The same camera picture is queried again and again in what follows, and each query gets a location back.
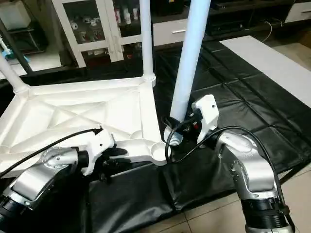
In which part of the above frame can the white plastic table leg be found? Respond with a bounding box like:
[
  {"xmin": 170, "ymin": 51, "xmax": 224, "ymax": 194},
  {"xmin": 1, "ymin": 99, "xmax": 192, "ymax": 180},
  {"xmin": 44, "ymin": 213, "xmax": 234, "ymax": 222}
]
[
  {"xmin": 139, "ymin": 0, "xmax": 157, "ymax": 86},
  {"xmin": 164, "ymin": 0, "xmax": 212, "ymax": 146},
  {"xmin": 0, "ymin": 52, "xmax": 30, "ymax": 94}
]

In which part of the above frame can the white plastic table top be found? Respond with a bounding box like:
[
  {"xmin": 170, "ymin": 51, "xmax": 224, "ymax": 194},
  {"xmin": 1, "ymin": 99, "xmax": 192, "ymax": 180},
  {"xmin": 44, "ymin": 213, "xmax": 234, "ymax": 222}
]
[{"xmin": 0, "ymin": 77, "xmax": 168, "ymax": 168}]

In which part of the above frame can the black work mat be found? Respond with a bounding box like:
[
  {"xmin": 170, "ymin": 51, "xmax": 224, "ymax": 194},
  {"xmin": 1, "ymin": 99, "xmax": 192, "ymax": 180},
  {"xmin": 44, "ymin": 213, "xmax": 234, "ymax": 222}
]
[{"xmin": 0, "ymin": 38, "xmax": 311, "ymax": 233}]

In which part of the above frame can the white drawer cabinet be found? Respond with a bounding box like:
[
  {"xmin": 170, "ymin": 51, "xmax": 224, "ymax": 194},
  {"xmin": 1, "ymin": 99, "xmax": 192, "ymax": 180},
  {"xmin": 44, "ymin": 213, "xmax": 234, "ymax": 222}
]
[
  {"xmin": 51, "ymin": 0, "xmax": 146, "ymax": 68},
  {"xmin": 284, "ymin": 0, "xmax": 311, "ymax": 24},
  {"xmin": 152, "ymin": 17, "xmax": 188, "ymax": 47}
]

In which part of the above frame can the white flat panel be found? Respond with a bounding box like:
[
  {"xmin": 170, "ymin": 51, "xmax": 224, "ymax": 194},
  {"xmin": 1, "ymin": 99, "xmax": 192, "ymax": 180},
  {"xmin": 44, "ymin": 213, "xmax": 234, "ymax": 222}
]
[{"xmin": 220, "ymin": 35, "xmax": 311, "ymax": 110}]

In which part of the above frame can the light blue hanger hook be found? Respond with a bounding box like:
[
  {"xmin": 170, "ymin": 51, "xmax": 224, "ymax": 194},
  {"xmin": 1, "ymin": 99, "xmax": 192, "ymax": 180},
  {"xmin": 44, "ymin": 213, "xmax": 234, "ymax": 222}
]
[{"xmin": 0, "ymin": 38, "xmax": 15, "ymax": 62}]

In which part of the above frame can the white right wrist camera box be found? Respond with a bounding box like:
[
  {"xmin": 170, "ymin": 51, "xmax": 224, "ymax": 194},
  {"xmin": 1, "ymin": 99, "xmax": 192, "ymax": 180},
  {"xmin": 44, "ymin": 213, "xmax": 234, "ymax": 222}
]
[{"xmin": 190, "ymin": 95, "xmax": 218, "ymax": 144}]

